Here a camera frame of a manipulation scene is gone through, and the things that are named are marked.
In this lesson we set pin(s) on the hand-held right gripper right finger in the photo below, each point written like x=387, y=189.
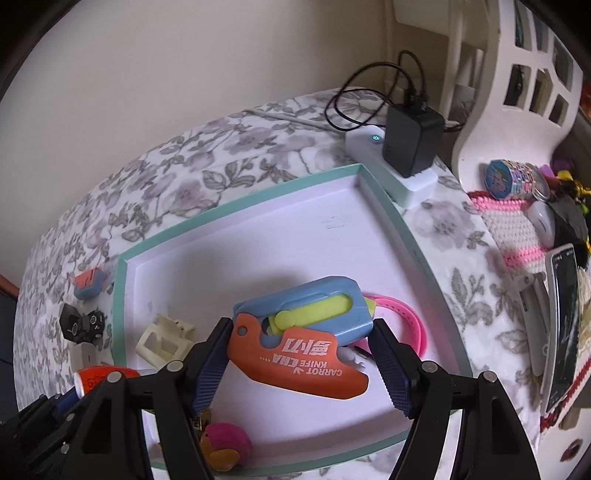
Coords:
x=393, y=371

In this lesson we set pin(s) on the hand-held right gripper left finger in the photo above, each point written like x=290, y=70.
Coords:
x=210, y=371

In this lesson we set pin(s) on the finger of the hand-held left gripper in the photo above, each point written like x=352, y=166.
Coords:
x=65, y=400

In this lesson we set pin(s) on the orange and blue carrot knife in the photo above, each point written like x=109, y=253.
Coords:
x=300, y=341

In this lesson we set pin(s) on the white tray with teal rim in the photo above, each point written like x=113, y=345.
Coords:
x=258, y=240

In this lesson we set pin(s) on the orange and white glue bottle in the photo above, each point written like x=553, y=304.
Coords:
x=99, y=376

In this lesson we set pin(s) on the white charger plug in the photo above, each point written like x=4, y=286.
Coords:
x=83, y=356

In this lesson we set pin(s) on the cream hair clip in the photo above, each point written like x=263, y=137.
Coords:
x=159, y=344

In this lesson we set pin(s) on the pink fuzzy ball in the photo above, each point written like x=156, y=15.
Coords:
x=228, y=438

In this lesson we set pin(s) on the black toy car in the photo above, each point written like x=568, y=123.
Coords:
x=92, y=326

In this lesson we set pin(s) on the black charger cube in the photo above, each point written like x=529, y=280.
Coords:
x=70, y=322

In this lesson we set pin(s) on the small pink and blue toy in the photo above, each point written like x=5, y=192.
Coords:
x=88, y=282

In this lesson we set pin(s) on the smartphone in white case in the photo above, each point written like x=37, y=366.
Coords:
x=563, y=323

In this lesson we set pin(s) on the pink and white crochet mat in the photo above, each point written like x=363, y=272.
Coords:
x=512, y=230

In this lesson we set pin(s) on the white power strip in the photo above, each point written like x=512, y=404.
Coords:
x=413, y=187

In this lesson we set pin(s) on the floral blanket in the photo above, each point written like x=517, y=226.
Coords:
x=152, y=184

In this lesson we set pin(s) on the white computer mouse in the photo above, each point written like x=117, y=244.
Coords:
x=542, y=224

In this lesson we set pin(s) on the colourful round tin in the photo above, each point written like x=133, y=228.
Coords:
x=515, y=179

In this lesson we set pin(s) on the black power adapter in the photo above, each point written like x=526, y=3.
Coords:
x=413, y=138

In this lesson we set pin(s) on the black and yellow toy pile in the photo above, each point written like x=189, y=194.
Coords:
x=572, y=207

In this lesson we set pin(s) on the white wooden shelf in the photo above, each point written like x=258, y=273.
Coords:
x=512, y=60

